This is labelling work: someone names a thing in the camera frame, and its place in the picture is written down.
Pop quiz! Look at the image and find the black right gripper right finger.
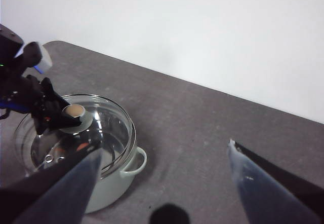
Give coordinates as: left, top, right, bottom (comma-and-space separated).
227, 139, 324, 224

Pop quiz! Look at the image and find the glass lid with green knob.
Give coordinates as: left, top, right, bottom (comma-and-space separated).
14, 94, 137, 181

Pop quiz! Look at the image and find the pale green electric cooking pot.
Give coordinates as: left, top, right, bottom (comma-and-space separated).
25, 130, 148, 214

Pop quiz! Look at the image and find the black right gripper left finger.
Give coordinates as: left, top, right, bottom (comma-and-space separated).
0, 144, 102, 224

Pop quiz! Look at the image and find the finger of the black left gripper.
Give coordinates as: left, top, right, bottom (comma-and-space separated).
34, 109, 82, 136
41, 78, 71, 111

